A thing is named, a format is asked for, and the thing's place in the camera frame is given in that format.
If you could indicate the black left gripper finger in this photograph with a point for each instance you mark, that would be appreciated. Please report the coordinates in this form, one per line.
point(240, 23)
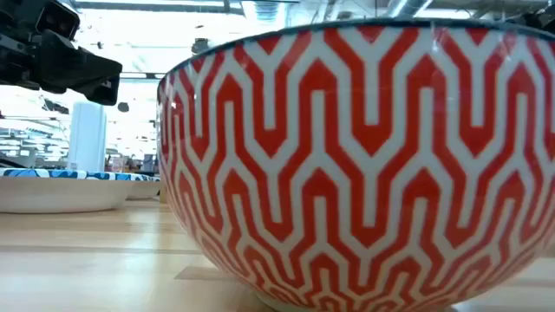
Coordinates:
point(73, 69)
point(106, 93)

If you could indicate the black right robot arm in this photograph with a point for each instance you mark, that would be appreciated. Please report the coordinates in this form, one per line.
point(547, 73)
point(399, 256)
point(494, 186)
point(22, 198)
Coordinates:
point(539, 19)

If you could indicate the wooden shelf leg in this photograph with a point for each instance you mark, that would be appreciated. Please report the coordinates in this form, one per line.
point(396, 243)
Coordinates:
point(162, 195)

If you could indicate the round black ceiling fixture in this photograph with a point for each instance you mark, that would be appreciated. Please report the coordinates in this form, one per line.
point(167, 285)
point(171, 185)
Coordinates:
point(123, 107)

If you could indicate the dark angular ceiling fixture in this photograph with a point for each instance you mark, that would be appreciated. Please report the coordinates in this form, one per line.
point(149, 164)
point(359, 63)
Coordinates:
point(55, 106)

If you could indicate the dark ceiling lamp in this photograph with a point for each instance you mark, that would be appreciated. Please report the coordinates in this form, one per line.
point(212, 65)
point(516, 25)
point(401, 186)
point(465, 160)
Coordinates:
point(200, 45)

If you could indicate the red white patterned bowl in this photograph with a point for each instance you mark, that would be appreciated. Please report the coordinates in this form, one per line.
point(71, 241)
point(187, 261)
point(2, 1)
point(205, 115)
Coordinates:
point(347, 173)

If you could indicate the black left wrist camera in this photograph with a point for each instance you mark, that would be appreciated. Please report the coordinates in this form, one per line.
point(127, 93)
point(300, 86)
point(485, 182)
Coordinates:
point(58, 17)

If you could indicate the black curved frame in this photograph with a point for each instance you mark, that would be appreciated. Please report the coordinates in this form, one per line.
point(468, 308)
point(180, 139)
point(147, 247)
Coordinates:
point(11, 162)

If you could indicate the grey ceiling duct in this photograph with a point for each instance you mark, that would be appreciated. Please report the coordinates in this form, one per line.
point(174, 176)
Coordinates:
point(407, 8)

